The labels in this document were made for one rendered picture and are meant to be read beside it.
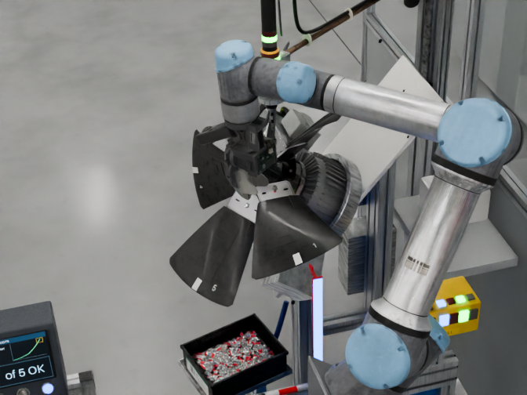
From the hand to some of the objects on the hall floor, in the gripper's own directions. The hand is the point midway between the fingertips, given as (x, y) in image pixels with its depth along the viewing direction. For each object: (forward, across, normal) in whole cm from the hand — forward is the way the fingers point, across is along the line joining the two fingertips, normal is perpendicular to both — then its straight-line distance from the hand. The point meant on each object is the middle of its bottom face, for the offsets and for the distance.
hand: (245, 193), depth 206 cm
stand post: (+140, +36, +24) cm, 146 cm away
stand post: (+141, +55, +10) cm, 152 cm away
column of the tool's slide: (+142, +92, +17) cm, 170 cm away
